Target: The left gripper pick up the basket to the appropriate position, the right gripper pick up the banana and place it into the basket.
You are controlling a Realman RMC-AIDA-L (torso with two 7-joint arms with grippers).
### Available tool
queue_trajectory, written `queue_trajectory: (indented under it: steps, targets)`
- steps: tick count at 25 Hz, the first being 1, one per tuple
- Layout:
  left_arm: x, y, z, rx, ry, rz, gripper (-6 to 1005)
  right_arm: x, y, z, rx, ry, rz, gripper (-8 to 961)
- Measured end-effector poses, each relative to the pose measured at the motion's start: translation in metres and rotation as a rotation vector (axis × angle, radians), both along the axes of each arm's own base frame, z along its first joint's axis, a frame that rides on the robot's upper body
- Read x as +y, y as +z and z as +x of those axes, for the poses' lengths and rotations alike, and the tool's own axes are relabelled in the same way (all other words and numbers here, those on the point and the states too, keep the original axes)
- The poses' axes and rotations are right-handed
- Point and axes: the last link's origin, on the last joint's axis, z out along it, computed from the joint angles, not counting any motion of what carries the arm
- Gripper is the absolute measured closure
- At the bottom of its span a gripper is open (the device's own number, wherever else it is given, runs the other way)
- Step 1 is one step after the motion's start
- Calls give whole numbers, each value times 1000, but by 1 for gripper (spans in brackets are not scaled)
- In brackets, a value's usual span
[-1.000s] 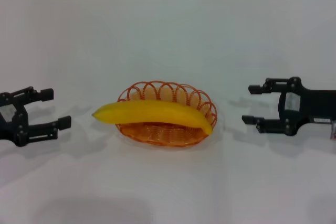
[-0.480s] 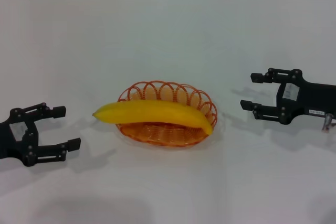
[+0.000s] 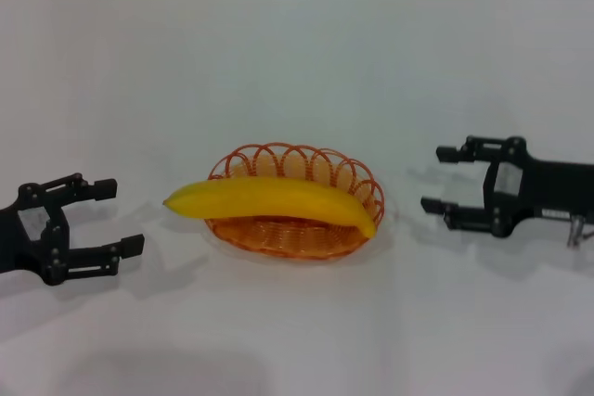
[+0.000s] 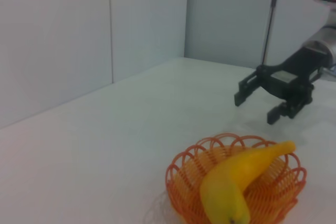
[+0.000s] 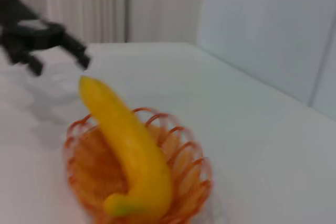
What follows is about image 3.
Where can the yellow banana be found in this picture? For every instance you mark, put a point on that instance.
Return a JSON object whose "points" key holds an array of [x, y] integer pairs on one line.
{"points": [[269, 199]]}

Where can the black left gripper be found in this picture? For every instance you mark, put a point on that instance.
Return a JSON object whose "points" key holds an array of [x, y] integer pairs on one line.
{"points": [[11, 252]]}

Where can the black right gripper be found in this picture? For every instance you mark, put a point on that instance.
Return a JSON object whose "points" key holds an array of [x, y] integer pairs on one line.
{"points": [[557, 187]]}

